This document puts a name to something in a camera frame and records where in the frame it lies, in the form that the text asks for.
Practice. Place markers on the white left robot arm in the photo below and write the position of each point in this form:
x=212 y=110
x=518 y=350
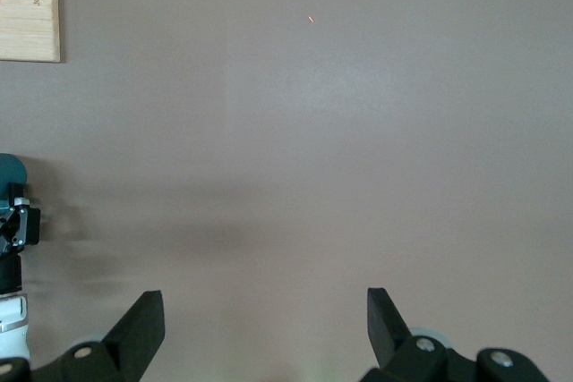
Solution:
x=12 y=324

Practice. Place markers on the dark teal cup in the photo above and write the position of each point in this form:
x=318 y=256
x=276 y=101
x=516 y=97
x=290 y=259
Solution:
x=11 y=169

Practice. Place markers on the wooden cutting board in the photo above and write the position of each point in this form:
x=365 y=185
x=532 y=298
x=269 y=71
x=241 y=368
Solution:
x=27 y=33

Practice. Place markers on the brown table cover mat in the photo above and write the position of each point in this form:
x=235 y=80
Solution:
x=286 y=154

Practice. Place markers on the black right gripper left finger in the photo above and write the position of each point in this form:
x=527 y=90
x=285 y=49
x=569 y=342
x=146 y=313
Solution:
x=134 y=342

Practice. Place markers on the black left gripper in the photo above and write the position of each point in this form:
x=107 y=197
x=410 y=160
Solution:
x=10 y=272

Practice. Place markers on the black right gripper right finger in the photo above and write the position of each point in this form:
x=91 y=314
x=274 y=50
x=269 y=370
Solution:
x=389 y=337

